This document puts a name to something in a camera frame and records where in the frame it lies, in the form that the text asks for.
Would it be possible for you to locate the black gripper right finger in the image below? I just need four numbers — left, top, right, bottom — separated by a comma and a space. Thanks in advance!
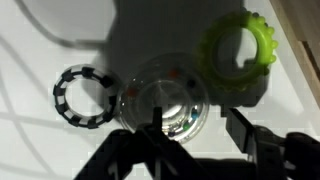
221, 106, 320, 180

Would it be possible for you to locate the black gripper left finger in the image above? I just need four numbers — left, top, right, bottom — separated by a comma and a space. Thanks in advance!
74, 106, 214, 180

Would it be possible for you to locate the transparent ring with beads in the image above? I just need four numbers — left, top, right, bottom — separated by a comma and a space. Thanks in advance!
116, 53, 211, 144

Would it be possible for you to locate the black white striped ring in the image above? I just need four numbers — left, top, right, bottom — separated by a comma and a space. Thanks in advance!
52, 63, 118, 130

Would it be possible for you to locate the wooden slatted tray box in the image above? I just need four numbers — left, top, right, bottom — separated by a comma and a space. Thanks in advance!
269, 0, 320, 108

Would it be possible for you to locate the lime green knobby ring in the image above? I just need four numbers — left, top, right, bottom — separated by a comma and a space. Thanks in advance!
194, 9, 279, 94

